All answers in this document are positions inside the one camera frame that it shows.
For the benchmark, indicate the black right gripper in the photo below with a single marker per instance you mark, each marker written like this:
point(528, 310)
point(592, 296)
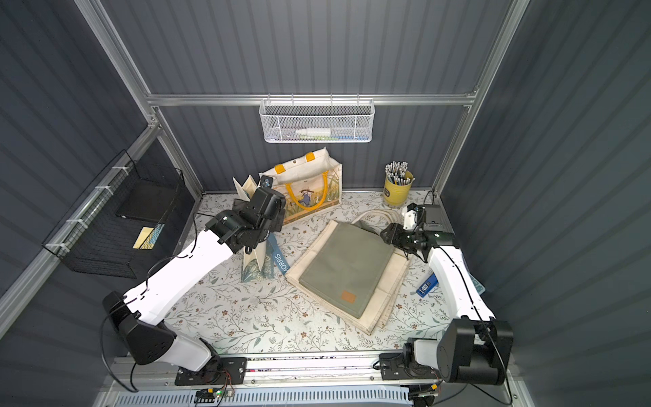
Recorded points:
point(398, 237)

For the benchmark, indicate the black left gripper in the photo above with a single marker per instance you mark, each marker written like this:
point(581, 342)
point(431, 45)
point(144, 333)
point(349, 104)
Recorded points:
point(252, 236)

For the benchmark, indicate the cream tote blue print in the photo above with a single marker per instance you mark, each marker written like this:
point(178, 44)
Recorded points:
point(256, 259)

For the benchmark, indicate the olive green canvas bag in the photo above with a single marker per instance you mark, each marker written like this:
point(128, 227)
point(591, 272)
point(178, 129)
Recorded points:
point(347, 268)

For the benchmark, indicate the cream tote bag front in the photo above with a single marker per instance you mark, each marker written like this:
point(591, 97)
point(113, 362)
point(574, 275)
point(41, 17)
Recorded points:
point(378, 311)

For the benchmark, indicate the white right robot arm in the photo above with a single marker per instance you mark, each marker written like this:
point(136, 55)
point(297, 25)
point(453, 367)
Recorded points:
point(475, 347)

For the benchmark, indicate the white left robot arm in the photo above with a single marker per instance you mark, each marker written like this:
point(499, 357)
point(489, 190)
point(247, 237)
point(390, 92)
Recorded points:
point(138, 315)

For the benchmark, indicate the yellow pencil cup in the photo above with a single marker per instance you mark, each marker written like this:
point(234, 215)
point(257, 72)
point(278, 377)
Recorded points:
point(395, 194)

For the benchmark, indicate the blue black marker device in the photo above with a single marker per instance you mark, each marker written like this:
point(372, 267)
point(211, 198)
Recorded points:
point(427, 285)

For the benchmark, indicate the bundle of pencils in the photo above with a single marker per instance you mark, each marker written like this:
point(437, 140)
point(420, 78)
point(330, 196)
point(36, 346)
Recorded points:
point(397, 173)

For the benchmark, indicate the white tube in basket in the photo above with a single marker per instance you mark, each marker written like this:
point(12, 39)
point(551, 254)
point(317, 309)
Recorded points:
point(315, 133)

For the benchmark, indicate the teal calculator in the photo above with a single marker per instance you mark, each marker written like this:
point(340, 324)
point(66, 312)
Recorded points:
point(478, 286)

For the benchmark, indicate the black notebook in basket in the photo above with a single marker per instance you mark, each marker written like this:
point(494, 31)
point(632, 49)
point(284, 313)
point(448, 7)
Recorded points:
point(148, 201)

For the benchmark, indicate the yellow sticky notepad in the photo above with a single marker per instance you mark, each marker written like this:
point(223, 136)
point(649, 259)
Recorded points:
point(146, 239)

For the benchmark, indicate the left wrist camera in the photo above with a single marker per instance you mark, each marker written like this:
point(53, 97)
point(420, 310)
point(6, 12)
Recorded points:
point(266, 182)

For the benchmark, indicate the cream tote yellow handles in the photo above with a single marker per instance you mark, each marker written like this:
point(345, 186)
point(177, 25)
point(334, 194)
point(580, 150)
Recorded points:
point(311, 184)

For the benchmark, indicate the white wire wall basket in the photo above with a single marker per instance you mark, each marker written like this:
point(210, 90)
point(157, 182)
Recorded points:
point(351, 121)

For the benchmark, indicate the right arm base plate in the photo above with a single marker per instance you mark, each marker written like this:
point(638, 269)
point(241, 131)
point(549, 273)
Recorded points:
point(396, 366)

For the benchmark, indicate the black wire wall basket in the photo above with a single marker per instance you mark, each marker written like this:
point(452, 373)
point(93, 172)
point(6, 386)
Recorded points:
point(95, 241)

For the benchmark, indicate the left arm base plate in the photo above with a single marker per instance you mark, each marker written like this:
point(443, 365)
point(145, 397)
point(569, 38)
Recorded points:
point(217, 373)

